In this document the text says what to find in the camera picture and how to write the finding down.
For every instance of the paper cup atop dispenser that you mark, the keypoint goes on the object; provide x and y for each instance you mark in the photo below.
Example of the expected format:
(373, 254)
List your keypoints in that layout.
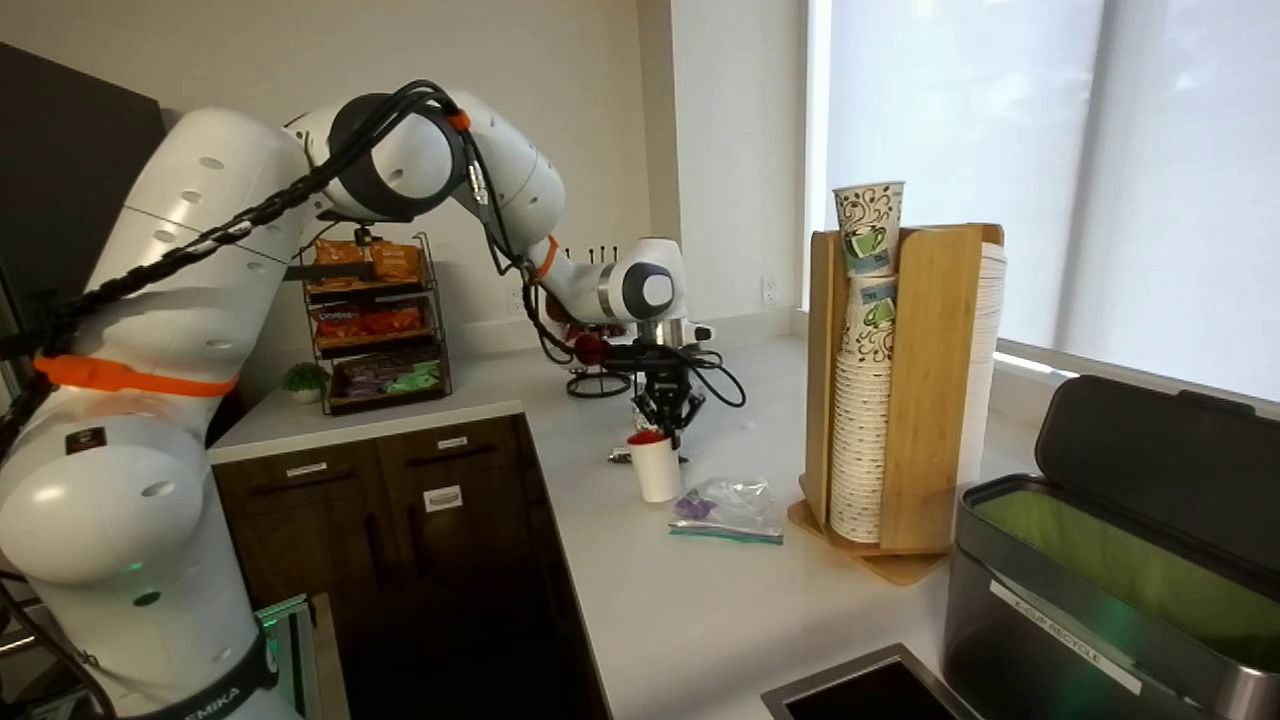
(870, 224)

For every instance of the wooden cup dispenser stand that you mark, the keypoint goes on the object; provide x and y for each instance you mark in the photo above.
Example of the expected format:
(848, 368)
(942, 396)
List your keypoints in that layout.
(942, 372)

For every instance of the steel trash bin green liner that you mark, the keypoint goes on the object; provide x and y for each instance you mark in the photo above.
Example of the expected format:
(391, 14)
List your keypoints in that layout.
(1131, 574)

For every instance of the white mug red interior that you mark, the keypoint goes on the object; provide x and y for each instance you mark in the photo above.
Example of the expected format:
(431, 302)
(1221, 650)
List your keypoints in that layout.
(658, 464)

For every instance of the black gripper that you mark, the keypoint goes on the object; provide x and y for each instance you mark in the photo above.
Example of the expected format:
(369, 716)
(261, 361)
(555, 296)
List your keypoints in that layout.
(665, 389)

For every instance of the purple candy packet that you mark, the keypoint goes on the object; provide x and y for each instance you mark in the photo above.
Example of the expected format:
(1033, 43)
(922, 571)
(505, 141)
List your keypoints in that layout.
(695, 504)

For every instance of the dark wooden cabinet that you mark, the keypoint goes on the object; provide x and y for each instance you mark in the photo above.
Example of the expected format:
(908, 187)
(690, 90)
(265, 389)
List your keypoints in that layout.
(443, 561)

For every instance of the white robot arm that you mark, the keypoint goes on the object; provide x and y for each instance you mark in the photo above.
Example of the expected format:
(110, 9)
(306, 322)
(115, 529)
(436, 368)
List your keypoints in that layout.
(107, 488)

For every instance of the snack rack shelf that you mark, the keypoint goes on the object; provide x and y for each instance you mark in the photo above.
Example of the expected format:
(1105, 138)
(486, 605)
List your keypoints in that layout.
(373, 317)

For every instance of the stack of patterned paper cups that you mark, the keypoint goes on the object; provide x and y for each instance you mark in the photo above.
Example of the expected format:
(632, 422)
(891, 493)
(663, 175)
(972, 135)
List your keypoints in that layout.
(863, 409)

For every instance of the clear plastic zip bag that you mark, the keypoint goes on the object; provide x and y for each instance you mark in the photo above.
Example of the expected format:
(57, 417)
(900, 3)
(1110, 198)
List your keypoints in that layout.
(744, 508)

